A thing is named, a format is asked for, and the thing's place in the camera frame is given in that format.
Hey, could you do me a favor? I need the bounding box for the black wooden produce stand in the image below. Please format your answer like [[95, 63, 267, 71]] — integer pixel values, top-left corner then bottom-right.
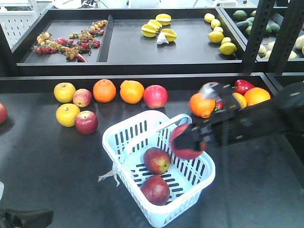
[[0, 79, 304, 228]]

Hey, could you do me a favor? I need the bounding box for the orange left of pair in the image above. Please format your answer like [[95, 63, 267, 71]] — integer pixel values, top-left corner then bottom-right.
[[93, 79, 116, 103]]

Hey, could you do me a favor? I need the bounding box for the orange of pair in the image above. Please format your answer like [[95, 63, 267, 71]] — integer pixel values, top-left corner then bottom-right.
[[93, 79, 116, 103], [120, 80, 144, 104]]

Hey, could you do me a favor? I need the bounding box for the white garlic bulb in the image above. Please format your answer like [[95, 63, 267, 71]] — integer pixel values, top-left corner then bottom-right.
[[157, 32, 169, 45]]

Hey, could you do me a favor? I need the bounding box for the red apple far corner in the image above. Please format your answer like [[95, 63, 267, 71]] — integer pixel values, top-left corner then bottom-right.
[[0, 103, 8, 124]]

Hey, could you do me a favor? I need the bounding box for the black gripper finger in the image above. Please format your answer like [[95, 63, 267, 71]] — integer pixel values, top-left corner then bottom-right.
[[3, 209, 54, 228], [173, 129, 201, 151]]

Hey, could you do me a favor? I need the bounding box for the yellow apple rear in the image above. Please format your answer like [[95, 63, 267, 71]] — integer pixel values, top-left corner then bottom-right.
[[53, 82, 76, 103]]

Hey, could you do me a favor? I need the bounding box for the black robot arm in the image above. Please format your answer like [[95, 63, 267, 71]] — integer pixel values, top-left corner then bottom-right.
[[171, 82, 304, 151]]

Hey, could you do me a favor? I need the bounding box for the orange with navel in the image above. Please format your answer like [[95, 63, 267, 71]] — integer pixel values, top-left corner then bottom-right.
[[189, 93, 216, 118]]

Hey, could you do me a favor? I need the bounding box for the red-green apple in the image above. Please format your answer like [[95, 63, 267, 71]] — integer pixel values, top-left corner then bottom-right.
[[140, 175, 170, 206], [143, 147, 171, 175]]

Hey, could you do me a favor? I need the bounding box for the yellow apple front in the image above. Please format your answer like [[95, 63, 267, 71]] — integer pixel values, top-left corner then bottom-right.
[[56, 104, 80, 127]]

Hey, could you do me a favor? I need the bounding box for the red chili pepper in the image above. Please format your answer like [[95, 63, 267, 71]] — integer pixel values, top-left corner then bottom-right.
[[214, 100, 223, 111]]

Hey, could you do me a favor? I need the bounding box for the orange near divider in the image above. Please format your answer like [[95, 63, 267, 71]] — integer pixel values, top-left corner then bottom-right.
[[244, 87, 271, 106]]

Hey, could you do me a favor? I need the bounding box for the upper black produce tray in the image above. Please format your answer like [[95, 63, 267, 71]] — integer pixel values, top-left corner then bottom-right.
[[10, 7, 304, 76]]

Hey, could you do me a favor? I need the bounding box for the red bell pepper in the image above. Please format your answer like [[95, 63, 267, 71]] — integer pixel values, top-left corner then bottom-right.
[[233, 79, 255, 95]]

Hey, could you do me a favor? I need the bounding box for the small pink-red apple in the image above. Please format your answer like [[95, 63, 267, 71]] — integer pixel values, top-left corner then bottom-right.
[[73, 88, 92, 108]]

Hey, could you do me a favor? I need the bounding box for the yellow apple by oranges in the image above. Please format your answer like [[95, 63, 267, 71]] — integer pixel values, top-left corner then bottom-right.
[[232, 92, 247, 109]]

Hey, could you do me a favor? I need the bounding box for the orange right of pair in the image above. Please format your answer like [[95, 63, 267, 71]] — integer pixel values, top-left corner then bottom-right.
[[120, 80, 144, 104]]

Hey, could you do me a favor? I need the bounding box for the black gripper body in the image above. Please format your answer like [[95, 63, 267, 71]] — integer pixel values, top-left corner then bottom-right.
[[191, 83, 280, 147]]

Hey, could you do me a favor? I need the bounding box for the large red apple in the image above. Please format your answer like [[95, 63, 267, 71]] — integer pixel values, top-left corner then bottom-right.
[[143, 85, 168, 109]]

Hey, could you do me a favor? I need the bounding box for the light blue plastic basket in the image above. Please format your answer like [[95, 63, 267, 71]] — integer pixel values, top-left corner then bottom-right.
[[102, 110, 216, 228]]

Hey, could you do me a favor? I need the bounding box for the dark red apple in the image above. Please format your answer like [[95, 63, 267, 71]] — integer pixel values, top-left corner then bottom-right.
[[75, 111, 98, 135]]

